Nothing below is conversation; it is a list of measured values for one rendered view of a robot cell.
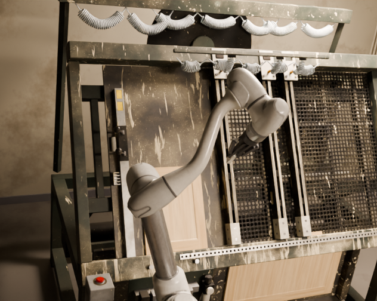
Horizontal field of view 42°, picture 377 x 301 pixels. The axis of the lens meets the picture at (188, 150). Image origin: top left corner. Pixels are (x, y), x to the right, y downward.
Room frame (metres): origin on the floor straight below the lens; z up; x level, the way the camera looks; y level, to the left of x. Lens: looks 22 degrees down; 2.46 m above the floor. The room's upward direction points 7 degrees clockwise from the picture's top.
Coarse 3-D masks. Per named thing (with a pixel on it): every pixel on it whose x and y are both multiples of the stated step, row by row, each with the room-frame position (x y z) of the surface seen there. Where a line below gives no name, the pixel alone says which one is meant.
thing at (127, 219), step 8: (120, 88) 2.74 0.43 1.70; (120, 112) 2.66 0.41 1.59; (120, 120) 2.64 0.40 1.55; (120, 168) 2.50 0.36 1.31; (128, 168) 2.52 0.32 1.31; (120, 176) 2.48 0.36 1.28; (120, 192) 2.46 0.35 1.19; (128, 192) 2.45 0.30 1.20; (128, 216) 2.38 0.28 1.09; (128, 224) 2.36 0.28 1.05; (128, 232) 2.33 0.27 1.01; (128, 240) 2.31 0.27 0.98; (128, 248) 2.29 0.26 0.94; (128, 256) 2.27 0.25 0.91
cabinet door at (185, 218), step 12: (156, 168) 2.60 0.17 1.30; (168, 168) 2.63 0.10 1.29; (192, 192) 2.61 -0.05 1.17; (168, 204) 2.52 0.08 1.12; (180, 204) 2.55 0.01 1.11; (192, 204) 2.57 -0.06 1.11; (168, 216) 2.48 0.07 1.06; (180, 216) 2.51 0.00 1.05; (192, 216) 2.54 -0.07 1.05; (204, 216) 2.56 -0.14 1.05; (168, 228) 2.45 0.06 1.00; (180, 228) 2.47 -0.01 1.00; (192, 228) 2.50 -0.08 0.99; (204, 228) 2.52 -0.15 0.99; (144, 240) 2.37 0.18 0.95; (180, 240) 2.44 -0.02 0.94; (192, 240) 2.46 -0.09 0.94; (204, 240) 2.49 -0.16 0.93
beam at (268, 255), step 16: (272, 240) 2.65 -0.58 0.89; (288, 240) 2.66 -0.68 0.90; (352, 240) 2.82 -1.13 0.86; (368, 240) 2.87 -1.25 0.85; (144, 256) 2.29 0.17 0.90; (176, 256) 2.35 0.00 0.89; (208, 256) 2.42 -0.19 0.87; (224, 256) 2.46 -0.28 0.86; (240, 256) 2.49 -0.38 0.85; (256, 256) 2.53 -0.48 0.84; (272, 256) 2.56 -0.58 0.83; (288, 256) 2.60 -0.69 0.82; (304, 256) 2.64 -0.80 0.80; (80, 272) 2.14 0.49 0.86; (96, 272) 2.16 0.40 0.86; (112, 272) 2.19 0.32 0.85; (128, 272) 2.22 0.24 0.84; (144, 272) 2.25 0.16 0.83
